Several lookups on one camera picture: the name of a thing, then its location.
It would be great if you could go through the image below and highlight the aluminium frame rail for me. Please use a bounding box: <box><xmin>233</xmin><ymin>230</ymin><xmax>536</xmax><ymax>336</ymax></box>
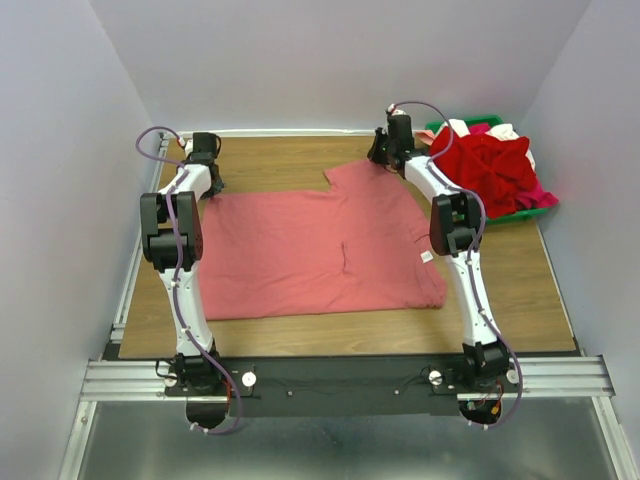
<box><xmin>60</xmin><ymin>356</ymin><xmax>621</xmax><ymax>479</ymax></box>

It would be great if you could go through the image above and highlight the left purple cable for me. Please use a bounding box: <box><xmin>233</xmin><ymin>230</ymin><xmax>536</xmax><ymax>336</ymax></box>
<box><xmin>135</xmin><ymin>125</ymin><xmax>244</xmax><ymax>436</ymax></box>

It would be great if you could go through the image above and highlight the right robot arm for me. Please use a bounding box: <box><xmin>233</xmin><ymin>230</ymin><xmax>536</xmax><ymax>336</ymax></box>
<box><xmin>367</xmin><ymin>107</ymin><xmax>510</xmax><ymax>392</ymax></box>

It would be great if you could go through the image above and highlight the magenta garment in bin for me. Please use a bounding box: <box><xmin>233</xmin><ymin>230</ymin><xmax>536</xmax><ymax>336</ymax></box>
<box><xmin>467</xmin><ymin>122</ymin><xmax>560</xmax><ymax>211</ymax></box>

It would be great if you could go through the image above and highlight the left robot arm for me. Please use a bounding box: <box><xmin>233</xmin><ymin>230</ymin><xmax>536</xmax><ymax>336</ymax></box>
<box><xmin>135</xmin><ymin>129</ymin><xmax>225</xmax><ymax>395</ymax></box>

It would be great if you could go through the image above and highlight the white garment in bin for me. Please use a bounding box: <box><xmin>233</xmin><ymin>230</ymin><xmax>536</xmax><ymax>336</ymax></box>
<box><xmin>449</xmin><ymin>119</ymin><xmax>520</xmax><ymax>141</ymax></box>

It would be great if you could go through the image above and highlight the red t-shirt in bin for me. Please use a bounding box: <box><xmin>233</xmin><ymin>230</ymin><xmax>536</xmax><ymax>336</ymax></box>
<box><xmin>430</xmin><ymin>128</ymin><xmax>537</xmax><ymax>219</ymax></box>

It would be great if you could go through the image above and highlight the salmon pink t-shirt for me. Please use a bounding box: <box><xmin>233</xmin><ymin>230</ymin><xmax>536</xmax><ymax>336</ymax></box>
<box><xmin>198</xmin><ymin>160</ymin><xmax>447</xmax><ymax>321</ymax></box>

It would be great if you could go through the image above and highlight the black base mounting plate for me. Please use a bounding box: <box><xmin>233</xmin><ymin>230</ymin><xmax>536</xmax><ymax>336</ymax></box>
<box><xmin>157</xmin><ymin>354</ymin><xmax>524</xmax><ymax>435</ymax></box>

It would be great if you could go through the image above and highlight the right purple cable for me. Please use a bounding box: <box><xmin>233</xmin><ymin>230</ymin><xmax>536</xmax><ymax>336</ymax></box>
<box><xmin>385</xmin><ymin>99</ymin><xmax>526</xmax><ymax>431</ymax></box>

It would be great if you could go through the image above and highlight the purple cable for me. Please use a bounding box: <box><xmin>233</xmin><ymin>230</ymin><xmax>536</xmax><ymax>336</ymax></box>
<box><xmin>385</xmin><ymin>99</ymin><xmax>526</xmax><ymax>431</ymax></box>
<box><xmin>135</xmin><ymin>125</ymin><xmax>244</xmax><ymax>436</ymax></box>

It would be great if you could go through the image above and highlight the light pink garment in bin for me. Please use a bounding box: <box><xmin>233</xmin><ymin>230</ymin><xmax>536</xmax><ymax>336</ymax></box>
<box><xmin>415</xmin><ymin>130</ymin><xmax>437</xmax><ymax>146</ymax></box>

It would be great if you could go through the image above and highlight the green plastic bin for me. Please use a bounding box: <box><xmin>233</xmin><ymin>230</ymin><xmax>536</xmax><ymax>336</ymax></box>
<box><xmin>424</xmin><ymin>114</ymin><xmax>552</xmax><ymax>224</ymax></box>

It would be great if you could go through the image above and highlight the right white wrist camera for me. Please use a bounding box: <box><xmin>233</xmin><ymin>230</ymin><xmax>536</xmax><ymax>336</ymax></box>
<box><xmin>385</xmin><ymin>102</ymin><xmax>407</xmax><ymax>116</ymax></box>

